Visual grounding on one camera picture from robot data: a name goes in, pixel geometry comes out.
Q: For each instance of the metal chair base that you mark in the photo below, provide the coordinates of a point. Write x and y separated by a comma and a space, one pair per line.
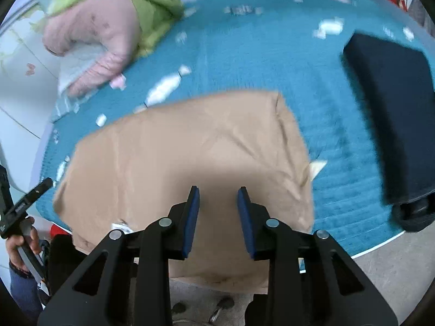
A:
217, 307

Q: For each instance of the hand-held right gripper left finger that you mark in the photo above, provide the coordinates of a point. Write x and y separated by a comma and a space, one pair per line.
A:
191, 222

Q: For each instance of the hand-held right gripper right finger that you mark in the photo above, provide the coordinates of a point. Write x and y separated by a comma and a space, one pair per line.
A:
245, 222

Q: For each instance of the dark navy folded garment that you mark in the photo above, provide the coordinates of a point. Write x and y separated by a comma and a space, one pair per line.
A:
401, 108

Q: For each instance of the white printed sheet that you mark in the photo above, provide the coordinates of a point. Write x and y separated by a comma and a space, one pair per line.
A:
20, 91

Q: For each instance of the pale blue folded cloth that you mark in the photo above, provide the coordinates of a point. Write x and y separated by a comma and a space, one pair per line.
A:
76, 62

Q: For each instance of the pink fleece cloth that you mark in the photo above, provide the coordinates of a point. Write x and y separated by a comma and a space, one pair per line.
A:
98, 34

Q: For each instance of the person's left hand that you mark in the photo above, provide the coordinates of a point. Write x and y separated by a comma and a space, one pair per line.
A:
18, 244

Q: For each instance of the black round object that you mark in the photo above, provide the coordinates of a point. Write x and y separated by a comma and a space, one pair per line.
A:
414, 214

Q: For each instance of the tan garment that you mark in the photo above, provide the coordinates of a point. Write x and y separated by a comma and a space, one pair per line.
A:
187, 149

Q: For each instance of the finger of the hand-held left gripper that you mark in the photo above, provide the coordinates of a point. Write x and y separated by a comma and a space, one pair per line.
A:
35, 193

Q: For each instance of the teal patterned blanket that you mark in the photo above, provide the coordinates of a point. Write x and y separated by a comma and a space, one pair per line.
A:
255, 57

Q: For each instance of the person's left forearm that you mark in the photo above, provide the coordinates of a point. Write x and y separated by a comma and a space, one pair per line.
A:
22, 288

